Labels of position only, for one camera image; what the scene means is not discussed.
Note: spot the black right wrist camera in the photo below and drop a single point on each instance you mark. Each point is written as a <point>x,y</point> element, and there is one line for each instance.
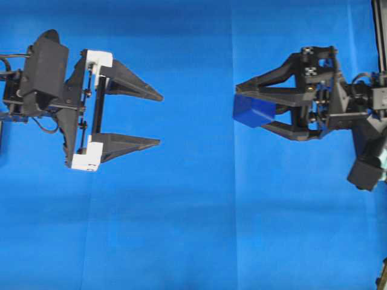
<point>369,166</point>

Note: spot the blue block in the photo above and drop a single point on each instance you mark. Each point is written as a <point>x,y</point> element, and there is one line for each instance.
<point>253,112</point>

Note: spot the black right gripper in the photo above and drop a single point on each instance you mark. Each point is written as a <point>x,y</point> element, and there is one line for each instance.
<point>336,104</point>

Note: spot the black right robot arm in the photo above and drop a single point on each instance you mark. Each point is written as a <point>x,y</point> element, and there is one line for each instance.
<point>307,97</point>

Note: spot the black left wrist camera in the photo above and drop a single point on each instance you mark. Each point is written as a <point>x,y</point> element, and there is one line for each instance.
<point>43,74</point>

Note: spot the blue table cloth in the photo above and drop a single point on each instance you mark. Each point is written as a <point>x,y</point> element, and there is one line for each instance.
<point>217,205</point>

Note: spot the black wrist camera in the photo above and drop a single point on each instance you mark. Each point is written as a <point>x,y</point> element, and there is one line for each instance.
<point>43,74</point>
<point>369,166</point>

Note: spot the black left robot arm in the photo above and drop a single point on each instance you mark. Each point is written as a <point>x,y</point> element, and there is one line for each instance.
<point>40,89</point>

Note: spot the black aluminium table rail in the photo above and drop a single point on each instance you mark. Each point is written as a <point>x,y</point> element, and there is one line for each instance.
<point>379,15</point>

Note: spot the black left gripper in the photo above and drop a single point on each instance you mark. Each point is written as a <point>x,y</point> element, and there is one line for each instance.
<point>93,70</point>

